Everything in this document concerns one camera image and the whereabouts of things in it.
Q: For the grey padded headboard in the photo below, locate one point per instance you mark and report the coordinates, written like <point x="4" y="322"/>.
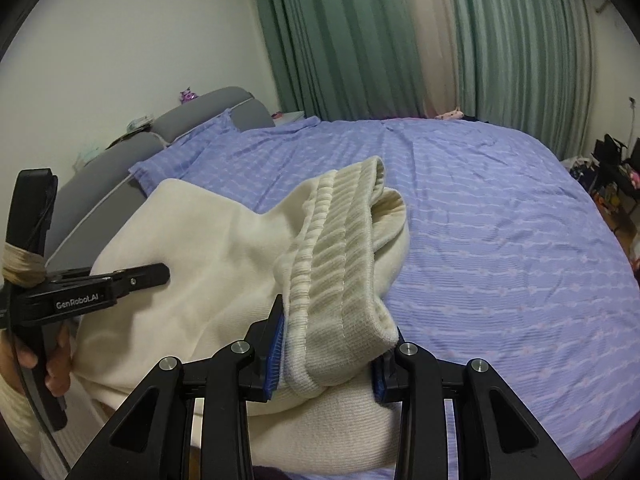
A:
<point x="210" y="105"/>

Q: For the person's left hand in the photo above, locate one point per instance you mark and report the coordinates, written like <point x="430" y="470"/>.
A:
<point x="60" y="365"/>

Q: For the pale pink sheer curtain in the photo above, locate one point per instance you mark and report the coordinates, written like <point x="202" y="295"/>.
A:
<point x="430" y="35"/>

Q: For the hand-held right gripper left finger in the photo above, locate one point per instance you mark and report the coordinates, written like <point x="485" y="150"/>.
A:
<point x="275" y="360"/>

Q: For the purple patterned pillow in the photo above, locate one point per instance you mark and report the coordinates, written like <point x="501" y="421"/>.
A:
<point x="200" y="150"/>

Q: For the black chair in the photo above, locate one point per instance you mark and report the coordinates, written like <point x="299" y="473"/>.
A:
<point x="614" y="147"/>

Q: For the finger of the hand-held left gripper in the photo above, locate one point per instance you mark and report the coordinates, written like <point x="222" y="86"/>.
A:
<point x="145" y="275"/>

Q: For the purple patterned bedspread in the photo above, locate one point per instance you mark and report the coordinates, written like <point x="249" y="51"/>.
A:
<point x="500" y="260"/>

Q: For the purple toy figure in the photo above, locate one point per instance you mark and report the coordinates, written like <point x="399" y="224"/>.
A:
<point x="189" y="95"/>

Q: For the cream knit sweater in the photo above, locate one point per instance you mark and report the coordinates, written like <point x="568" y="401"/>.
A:
<point x="200" y="270"/>

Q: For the pink plush toy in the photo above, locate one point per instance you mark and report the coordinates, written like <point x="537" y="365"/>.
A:
<point x="449" y="114"/>

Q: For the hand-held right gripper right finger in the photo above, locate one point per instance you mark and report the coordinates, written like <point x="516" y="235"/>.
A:
<point x="378" y="382"/>

